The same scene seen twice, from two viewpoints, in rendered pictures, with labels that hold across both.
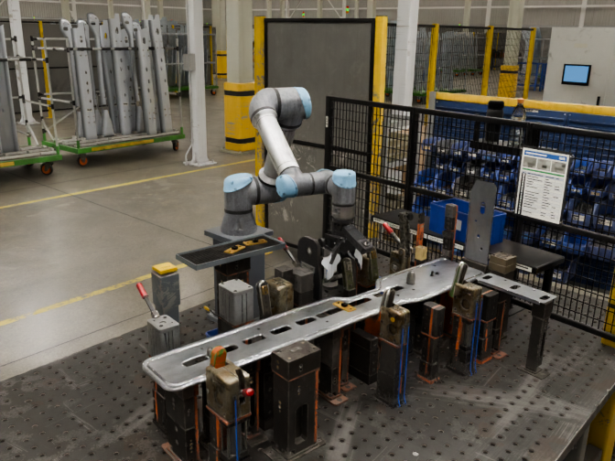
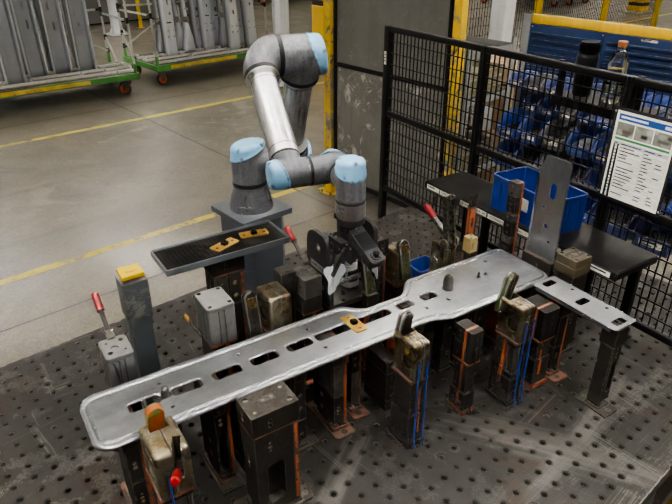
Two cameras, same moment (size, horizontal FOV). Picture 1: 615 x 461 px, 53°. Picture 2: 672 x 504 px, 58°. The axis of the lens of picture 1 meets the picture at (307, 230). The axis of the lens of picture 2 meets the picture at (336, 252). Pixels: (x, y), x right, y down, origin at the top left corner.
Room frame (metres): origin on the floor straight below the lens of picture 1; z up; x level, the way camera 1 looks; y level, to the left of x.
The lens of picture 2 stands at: (0.54, -0.27, 1.97)
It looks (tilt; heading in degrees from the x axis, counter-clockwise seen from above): 28 degrees down; 8
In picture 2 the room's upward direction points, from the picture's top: straight up
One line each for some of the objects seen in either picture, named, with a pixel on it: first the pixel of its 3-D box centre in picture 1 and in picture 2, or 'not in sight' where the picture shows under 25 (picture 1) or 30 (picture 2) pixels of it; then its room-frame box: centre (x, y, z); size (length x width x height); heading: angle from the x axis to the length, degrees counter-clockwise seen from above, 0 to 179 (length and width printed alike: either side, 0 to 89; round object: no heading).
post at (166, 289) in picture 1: (168, 333); (143, 343); (1.85, 0.46, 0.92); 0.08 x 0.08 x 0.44; 40
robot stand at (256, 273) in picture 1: (239, 274); (255, 256); (2.43, 0.28, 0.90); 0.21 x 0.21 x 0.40; 49
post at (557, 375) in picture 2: (495, 318); (555, 334); (2.16, -0.73, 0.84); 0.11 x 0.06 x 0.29; 40
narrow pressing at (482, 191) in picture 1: (480, 221); (548, 209); (2.38, -0.69, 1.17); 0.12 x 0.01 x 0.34; 40
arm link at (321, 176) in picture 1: (324, 182); (330, 168); (2.01, -0.05, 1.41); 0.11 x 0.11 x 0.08; 27
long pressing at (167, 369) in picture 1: (341, 310); (349, 328); (1.89, -0.12, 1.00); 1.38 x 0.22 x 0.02; 130
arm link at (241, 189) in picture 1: (240, 191); (250, 160); (2.43, 0.28, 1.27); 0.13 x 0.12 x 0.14; 117
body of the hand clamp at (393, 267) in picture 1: (398, 291); (439, 287); (2.34, -0.38, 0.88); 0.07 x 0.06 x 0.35; 40
